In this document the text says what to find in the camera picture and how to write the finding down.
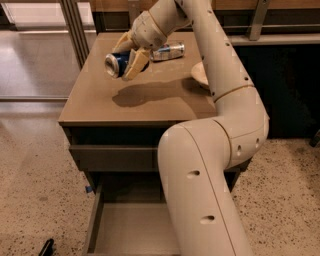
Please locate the silver blue soda can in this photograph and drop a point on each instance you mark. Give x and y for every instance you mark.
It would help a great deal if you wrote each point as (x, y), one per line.
(168, 52)

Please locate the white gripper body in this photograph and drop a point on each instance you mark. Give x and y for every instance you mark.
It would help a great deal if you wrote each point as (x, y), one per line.
(146, 32)

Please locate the black object on floor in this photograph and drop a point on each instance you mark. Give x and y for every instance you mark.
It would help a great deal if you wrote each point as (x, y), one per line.
(47, 249)

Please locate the wooden counter with metal brackets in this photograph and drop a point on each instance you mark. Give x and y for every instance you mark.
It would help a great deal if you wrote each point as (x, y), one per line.
(247, 22)

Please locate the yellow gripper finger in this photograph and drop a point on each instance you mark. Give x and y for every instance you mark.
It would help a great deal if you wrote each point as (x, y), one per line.
(138, 59)
(125, 43)

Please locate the blue tape piece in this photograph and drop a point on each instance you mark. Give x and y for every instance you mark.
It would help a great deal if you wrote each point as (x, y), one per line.
(88, 189)

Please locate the grey metal window frame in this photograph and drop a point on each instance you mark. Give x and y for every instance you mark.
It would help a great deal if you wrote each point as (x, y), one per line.
(78, 38)

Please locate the grey top drawer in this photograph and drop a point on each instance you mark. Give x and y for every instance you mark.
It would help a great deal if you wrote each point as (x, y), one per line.
(115, 158)

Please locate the open grey middle drawer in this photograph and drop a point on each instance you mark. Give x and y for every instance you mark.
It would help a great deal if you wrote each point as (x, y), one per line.
(130, 218)

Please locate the blue pepsi can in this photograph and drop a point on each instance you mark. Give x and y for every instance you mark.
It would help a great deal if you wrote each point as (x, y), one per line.
(115, 64)

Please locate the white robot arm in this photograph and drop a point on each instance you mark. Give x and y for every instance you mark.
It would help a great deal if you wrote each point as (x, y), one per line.
(193, 155)

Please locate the grey drawer cabinet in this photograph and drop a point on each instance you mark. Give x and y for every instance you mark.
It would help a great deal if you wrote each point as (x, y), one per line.
(106, 111)

